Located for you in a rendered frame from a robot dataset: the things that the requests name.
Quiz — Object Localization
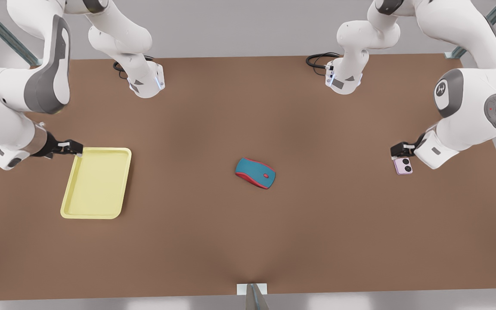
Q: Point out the teal and red computer mouse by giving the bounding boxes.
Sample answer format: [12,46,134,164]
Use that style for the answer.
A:
[235,157,276,190]

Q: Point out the silver frame post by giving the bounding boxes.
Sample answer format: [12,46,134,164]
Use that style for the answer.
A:
[444,0,496,59]
[236,283,270,310]
[0,0,42,68]

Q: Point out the black cable loop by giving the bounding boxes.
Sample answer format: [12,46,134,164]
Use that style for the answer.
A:
[113,55,155,81]
[306,52,342,76]

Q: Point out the pink smartphone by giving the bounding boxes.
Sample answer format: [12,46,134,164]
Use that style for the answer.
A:
[394,157,414,176]

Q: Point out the yellow plastic tray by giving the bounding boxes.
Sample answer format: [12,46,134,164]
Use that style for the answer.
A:
[60,147,132,220]

